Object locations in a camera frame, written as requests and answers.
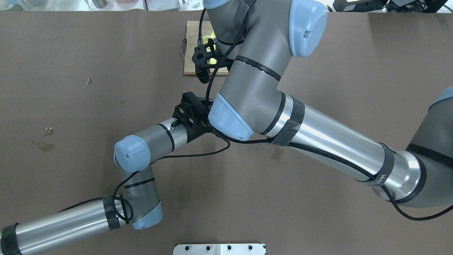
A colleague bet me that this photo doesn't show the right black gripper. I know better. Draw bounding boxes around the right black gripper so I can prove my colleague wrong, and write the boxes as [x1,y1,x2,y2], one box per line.
[191,38,224,84]

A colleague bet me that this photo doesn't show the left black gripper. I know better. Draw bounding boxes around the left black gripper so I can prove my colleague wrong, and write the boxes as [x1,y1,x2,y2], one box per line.
[172,92,213,143]

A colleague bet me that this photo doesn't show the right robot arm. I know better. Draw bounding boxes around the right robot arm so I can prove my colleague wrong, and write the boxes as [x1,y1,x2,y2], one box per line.
[204,0,452,207]

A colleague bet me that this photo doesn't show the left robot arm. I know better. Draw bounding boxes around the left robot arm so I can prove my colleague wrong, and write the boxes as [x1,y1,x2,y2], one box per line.
[1,92,213,255]

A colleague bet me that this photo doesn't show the small steel cup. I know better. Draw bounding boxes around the small steel cup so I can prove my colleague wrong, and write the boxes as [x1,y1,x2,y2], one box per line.
[92,0,107,9]

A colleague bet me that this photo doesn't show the yellow plastic knife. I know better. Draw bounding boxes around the yellow plastic knife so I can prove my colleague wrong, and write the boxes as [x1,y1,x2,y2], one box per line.
[209,30,217,64]

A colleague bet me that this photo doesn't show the wooden cutting board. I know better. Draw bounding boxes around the wooden cutting board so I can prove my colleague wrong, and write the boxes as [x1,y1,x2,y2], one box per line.
[183,21,230,75]

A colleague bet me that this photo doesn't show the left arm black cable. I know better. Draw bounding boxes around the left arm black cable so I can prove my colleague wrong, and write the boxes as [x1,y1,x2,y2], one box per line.
[57,136,231,234]

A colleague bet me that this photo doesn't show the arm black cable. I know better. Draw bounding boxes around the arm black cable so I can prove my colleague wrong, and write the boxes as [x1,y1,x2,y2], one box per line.
[197,7,453,222]
[57,136,231,234]

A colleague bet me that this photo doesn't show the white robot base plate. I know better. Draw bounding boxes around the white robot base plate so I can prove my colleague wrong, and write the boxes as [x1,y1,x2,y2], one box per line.
[173,243,267,255]

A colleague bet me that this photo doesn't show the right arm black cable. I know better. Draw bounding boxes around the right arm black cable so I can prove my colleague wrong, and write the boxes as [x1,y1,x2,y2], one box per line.
[197,7,453,222]

